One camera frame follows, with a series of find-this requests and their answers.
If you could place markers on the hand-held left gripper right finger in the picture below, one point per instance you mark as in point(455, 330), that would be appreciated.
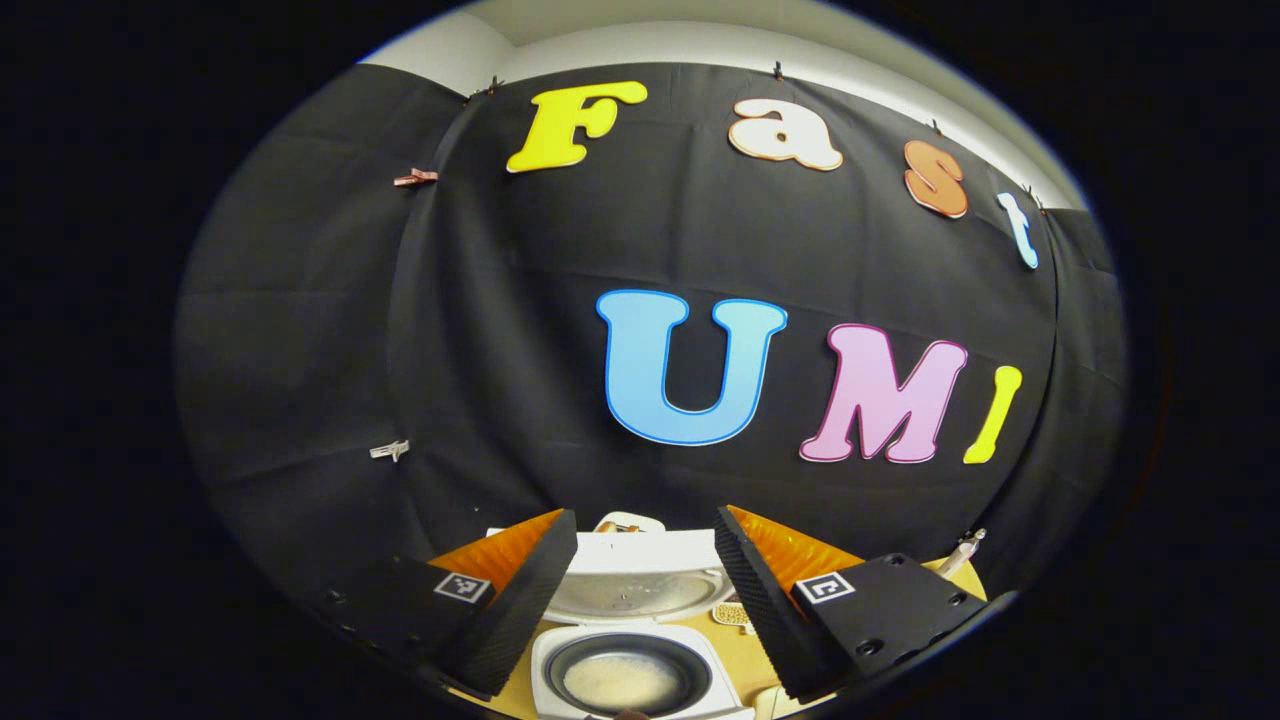
point(765, 620)

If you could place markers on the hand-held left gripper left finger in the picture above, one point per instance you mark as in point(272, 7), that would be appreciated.
point(505, 620)

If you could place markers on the white rice cooker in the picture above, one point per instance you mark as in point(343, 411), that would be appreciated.
point(640, 560)

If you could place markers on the white divided dish of beans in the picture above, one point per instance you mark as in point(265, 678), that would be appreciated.
point(733, 615)

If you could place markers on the white toaster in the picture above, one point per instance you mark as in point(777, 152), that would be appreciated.
point(630, 522)

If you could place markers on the white cloth clip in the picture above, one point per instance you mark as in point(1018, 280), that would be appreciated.
point(390, 450)

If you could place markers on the clear bottle with pink label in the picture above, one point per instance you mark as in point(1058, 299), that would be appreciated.
point(962, 552)

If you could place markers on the black backdrop cloth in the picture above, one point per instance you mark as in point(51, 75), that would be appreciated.
point(300, 300)

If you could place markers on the pink cloth clip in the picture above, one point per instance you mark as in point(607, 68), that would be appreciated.
point(415, 178)

